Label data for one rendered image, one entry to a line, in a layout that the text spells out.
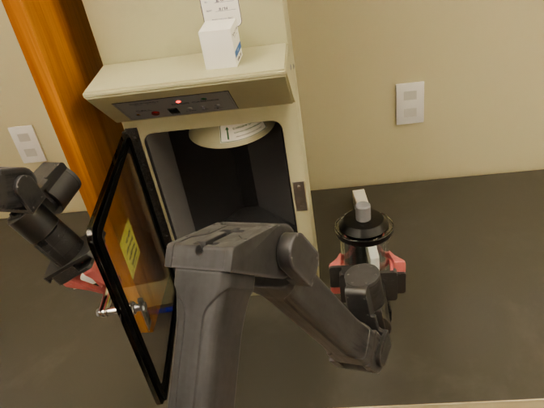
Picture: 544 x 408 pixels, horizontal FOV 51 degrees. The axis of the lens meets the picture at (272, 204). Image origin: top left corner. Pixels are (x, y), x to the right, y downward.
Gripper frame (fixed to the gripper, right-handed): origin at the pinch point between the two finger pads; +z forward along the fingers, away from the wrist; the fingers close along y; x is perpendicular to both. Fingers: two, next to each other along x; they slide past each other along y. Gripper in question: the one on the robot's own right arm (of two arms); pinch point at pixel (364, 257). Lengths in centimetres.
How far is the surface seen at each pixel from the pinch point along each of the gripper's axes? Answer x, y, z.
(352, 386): 17.0, 3.9, -16.7
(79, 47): -43, 48, 9
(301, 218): -5.2, 12.0, 7.1
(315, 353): 16.6, 10.8, -8.6
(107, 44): -44, 41, 4
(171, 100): -36.1, 30.2, -3.6
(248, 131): -24.2, 20.4, 8.9
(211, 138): -23.8, 27.5, 8.1
